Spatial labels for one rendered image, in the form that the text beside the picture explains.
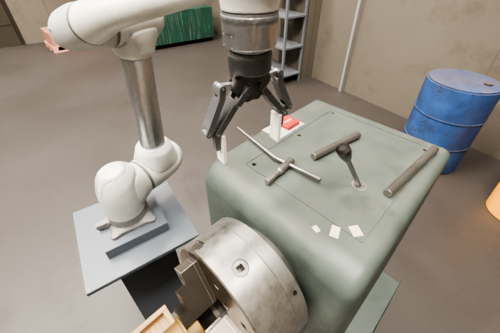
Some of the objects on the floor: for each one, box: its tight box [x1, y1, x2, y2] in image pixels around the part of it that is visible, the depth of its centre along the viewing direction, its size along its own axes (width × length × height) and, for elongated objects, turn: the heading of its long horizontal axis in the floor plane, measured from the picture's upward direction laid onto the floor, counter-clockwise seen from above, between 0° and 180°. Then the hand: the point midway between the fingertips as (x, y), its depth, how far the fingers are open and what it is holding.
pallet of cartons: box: [40, 27, 68, 54], centre depth 585 cm, size 119×90×67 cm
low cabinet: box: [155, 4, 214, 51], centre depth 640 cm, size 195×173×75 cm
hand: (250, 146), depth 55 cm, fingers open, 13 cm apart
